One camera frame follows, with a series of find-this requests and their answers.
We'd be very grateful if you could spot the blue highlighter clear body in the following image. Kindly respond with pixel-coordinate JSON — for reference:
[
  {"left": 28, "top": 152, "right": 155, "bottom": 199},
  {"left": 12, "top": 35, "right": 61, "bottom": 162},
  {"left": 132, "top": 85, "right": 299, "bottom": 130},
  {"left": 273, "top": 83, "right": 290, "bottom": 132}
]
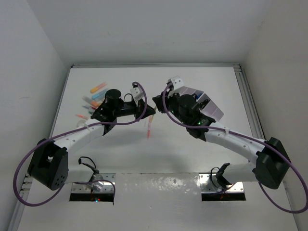
[{"left": 91, "top": 90, "right": 106, "bottom": 101}]

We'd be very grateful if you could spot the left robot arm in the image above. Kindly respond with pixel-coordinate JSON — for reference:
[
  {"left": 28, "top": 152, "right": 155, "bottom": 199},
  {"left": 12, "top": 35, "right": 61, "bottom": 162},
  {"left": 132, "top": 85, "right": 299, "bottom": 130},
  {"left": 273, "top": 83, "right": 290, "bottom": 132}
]
[{"left": 27, "top": 87, "right": 155, "bottom": 191}]

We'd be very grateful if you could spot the pink highlighter yellow-orange cap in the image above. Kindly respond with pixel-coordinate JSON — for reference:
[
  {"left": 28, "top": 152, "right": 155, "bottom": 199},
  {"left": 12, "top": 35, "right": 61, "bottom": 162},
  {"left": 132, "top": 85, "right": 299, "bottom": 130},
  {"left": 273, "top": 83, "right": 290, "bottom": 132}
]
[{"left": 90, "top": 82, "right": 107, "bottom": 94}]

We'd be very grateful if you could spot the clear tape roll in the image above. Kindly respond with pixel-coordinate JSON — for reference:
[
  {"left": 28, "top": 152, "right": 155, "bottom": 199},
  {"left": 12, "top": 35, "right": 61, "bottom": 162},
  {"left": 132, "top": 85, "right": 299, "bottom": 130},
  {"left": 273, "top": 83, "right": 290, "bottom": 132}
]
[{"left": 76, "top": 120, "right": 86, "bottom": 128}]

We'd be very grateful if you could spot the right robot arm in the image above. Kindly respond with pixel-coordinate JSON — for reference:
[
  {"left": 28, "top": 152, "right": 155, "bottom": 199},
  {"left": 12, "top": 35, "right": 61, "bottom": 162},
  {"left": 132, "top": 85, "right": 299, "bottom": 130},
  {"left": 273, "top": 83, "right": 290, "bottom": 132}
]
[{"left": 153, "top": 88, "right": 290, "bottom": 189}]

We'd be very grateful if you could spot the orange highlighter clear body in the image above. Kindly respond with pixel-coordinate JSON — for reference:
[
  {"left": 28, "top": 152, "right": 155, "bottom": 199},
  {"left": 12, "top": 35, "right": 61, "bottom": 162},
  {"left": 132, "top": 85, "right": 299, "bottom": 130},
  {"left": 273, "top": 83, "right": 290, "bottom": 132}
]
[{"left": 82, "top": 96, "right": 102, "bottom": 108}]

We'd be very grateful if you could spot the pink thin highlighter pen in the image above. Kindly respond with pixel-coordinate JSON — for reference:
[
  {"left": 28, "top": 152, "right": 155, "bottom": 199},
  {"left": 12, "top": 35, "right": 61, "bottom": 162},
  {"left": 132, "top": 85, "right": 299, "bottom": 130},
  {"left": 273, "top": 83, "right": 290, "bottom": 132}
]
[{"left": 147, "top": 115, "right": 154, "bottom": 139}]

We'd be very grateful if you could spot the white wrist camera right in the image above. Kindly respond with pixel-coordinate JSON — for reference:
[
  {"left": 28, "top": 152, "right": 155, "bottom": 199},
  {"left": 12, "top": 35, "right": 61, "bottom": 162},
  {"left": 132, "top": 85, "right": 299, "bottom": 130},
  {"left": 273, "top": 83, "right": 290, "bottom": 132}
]
[{"left": 167, "top": 76, "right": 184, "bottom": 90}]

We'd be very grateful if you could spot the white divided organizer left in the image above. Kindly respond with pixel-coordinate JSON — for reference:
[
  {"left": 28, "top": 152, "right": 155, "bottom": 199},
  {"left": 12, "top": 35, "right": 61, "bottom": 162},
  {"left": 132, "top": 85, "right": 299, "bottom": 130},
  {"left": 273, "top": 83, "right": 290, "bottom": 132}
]
[{"left": 180, "top": 87, "right": 204, "bottom": 99}]

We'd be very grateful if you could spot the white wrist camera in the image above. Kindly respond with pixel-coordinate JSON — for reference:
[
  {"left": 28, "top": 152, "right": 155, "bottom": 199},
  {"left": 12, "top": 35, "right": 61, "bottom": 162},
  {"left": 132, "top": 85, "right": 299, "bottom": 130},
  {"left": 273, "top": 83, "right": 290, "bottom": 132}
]
[
  {"left": 130, "top": 86, "right": 144, "bottom": 103},
  {"left": 167, "top": 76, "right": 184, "bottom": 90}
]

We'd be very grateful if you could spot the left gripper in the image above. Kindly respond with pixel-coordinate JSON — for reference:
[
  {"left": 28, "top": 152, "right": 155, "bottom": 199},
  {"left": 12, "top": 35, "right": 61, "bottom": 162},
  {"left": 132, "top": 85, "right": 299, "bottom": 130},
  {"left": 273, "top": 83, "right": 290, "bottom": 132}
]
[{"left": 113, "top": 98, "right": 155, "bottom": 121}]

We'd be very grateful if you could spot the orange thin highlighter pen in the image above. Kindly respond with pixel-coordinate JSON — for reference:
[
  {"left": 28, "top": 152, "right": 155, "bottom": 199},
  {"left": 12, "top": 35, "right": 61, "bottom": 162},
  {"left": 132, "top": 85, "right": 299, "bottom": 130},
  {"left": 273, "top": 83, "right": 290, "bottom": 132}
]
[{"left": 75, "top": 114, "right": 89, "bottom": 120}]

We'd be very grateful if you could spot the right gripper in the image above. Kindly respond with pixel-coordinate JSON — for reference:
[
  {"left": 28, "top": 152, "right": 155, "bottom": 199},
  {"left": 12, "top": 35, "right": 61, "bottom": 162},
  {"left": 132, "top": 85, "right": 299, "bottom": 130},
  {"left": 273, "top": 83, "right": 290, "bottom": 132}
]
[{"left": 154, "top": 89, "right": 189, "bottom": 126}]

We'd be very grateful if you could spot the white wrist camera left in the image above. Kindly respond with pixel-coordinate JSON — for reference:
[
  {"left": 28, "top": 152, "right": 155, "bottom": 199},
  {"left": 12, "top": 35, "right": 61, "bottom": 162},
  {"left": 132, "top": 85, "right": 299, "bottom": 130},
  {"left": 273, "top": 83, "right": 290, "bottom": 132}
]
[{"left": 130, "top": 86, "right": 144, "bottom": 103}]

